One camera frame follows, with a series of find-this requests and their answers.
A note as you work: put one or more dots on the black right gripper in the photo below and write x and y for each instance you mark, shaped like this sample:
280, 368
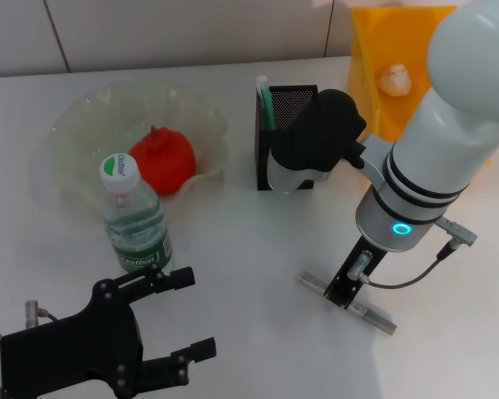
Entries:
351, 276

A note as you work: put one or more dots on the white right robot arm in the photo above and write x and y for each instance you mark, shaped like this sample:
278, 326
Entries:
445, 124

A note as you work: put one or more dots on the yellow plastic bin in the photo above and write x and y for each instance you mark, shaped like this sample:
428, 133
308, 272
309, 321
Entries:
374, 37

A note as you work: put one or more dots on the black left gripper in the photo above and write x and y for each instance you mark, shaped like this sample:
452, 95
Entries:
75, 349

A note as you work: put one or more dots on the wavy clear glass fruit plate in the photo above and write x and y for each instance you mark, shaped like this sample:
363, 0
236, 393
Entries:
87, 120

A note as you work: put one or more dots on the grey silver pen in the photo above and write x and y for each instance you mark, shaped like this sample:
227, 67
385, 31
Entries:
374, 318

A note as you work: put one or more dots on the clear green-label water bottle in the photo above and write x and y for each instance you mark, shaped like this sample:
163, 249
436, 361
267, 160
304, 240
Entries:
137, 216

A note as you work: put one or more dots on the red-orange toy fruit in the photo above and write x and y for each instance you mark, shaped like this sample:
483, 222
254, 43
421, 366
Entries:
170, 162

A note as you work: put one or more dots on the black mesh pen holder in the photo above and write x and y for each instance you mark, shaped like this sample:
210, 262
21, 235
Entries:
291, 104

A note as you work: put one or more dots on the green utility knife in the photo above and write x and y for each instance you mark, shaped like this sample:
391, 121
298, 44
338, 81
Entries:
267, 104

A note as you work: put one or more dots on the white paper ball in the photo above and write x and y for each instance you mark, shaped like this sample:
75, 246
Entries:
395, 80

